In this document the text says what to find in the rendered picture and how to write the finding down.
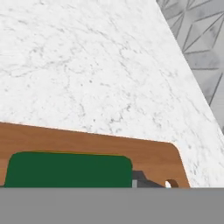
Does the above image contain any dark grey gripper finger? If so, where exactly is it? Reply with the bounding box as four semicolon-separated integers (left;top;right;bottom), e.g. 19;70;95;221
131;170;166;189

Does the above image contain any brown wooden cutting board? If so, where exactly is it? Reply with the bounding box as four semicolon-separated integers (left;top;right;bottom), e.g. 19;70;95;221
0;121;191;189

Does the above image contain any green sponge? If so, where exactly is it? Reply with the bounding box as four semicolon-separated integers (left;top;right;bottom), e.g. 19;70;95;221
3;150;134;189

